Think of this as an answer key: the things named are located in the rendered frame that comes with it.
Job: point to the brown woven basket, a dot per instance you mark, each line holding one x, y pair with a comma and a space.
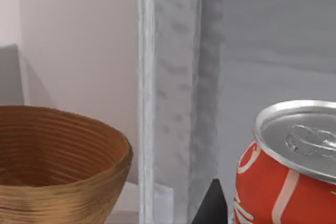
60, 166

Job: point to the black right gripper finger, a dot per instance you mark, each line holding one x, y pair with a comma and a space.
213, 208

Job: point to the red and white can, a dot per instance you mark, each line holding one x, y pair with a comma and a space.
283, 171

